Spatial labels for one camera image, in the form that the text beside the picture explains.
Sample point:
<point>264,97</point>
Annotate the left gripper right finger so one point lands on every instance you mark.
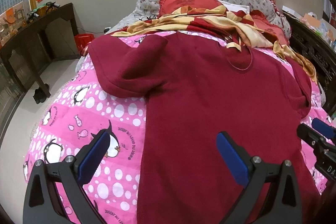
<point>282,203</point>

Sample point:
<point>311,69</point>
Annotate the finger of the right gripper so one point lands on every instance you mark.
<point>309,135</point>
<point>323,128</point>

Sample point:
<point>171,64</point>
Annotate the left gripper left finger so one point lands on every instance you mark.
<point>42,200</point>

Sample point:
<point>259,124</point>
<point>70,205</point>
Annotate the dark red sweater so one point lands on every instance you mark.
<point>194,89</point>

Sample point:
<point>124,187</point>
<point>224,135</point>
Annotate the dark carved wooden headboard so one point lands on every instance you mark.
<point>309,44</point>

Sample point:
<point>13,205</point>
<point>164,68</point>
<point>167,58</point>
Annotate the pink penguin bed quilt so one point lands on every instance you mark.
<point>82,108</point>

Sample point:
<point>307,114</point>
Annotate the red and yellow blanket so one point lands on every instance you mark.
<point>238,27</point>

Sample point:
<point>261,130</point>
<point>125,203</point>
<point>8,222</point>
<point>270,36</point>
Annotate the white small pillow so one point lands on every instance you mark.
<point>235,8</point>

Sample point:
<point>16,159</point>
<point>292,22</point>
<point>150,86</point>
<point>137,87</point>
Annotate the red plastic basin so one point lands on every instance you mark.
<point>82,41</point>

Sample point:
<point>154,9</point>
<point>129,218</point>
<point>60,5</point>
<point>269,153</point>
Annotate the dark wooden side table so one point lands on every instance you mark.
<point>20,39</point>

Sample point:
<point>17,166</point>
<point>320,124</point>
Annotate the red frilled cushion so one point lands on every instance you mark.
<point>169,6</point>

